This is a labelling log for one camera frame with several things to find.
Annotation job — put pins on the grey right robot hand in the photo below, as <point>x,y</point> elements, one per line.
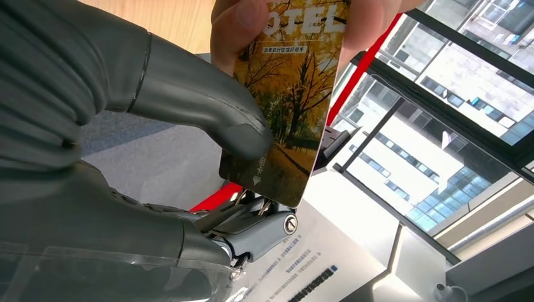
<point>104,225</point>

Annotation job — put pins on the clear plastic film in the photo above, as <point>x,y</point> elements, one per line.
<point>125,271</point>

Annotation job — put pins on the black framed glass window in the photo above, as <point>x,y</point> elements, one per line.
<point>467,131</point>

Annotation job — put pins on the white ceiling camera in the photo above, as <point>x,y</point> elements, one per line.
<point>442,291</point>

